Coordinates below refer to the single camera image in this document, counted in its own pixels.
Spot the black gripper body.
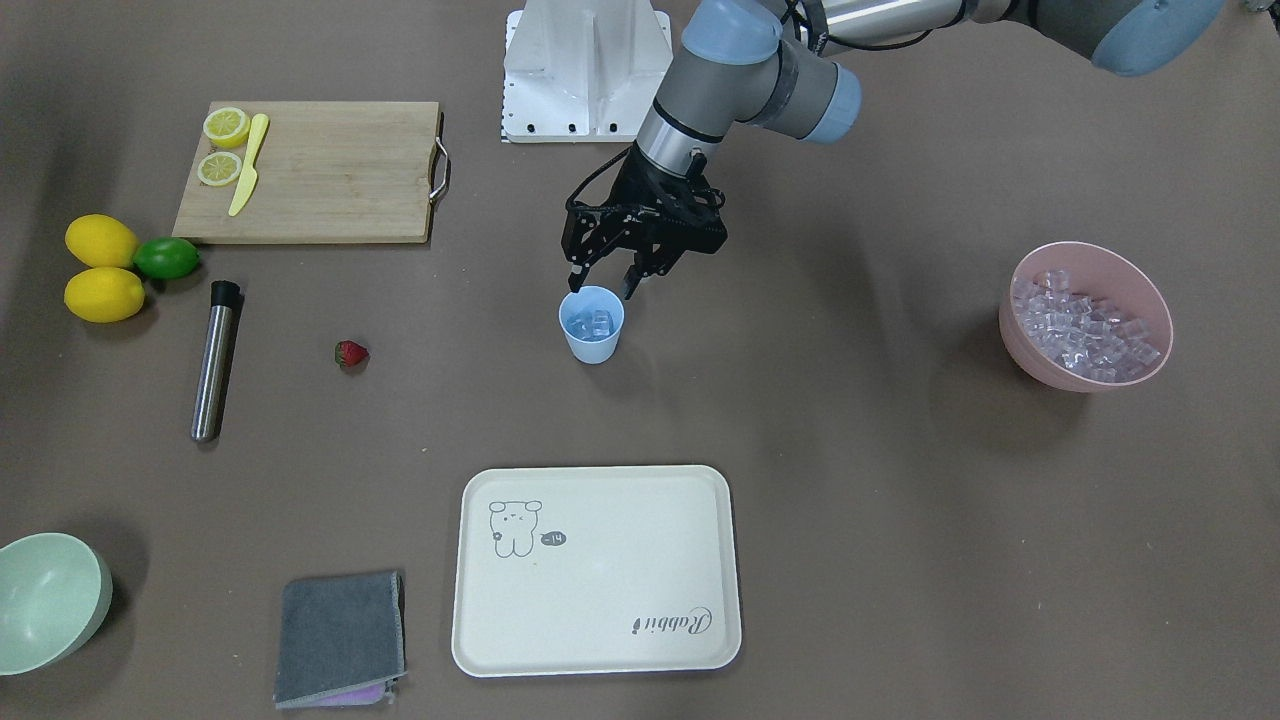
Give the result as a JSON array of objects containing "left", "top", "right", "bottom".
[{"left": 561, "top": 146, "right": 728, "bottom": 272}]

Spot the ice cube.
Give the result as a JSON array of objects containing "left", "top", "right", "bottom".
[{"left": 564, "top": 307, "right": 614, "bottom": 342}]

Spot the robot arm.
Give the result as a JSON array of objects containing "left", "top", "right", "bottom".
[{"left": 561, "top": 1, "right": 1222, "bottom": 299}]

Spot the blue plastic cup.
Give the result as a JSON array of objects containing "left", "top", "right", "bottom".
[{"left": 558, "top": 286, "right": 626, "bottom": 365}]

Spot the pile of ice cubes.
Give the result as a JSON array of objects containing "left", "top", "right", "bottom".
[{"left": 1009, "top": 266, "right": 1166, "bottom": 386}]

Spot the wooden cutting board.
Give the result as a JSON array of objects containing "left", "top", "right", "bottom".
[{"left": 172, "top": 100, "right": 449, "bottom": 245}]

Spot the red strawberry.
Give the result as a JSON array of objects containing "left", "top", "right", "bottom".
[{"left": 334, "top": 340, "right": 370, "bottom": 374}]

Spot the cream rabbit tray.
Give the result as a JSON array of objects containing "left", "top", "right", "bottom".
[{"left": 452, "top": 465, "right": 742, "bottom": 678}]

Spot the yellow plastic knife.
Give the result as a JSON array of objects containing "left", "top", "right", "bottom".
[{"left": 227, "top": 113, "right": 270, "bottom": 217}]

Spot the steel muddler black tip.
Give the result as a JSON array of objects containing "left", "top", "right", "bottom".
[{"left": 189, "top": 281, "right": 242, "bottom": 443}]

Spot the lemon slice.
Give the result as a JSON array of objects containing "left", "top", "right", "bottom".
[
  {"left": 202, "top": 106, "right": 251, "bottom": 150},
  {"left": 195, "top": 151, "right": 243, "bottom": 187}
]

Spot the green lime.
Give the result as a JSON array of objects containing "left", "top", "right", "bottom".
[{"left": 132, "top": 237, "right": 201, "bottom": 281}]

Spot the grey folded cloth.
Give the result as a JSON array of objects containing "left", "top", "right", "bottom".
[{"left": 271, "top": 570, "right": 406, "bottom": 711}]

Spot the yellow lemon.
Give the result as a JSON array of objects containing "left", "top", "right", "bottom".
[
  {"left": 64, "top": 214, "right": 140, "bottom": 269},
  {"left": 63, "top": 266, "right": 146, "bottom": 323}
]

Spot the mint green bowl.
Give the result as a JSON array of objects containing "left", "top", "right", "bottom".
[{"left": 1, "top": 532, "right": 114, "bottom": 676}]

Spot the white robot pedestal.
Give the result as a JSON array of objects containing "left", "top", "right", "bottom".
[{"left": 500, "top": 1, "right": 673, "bottom": 143}]

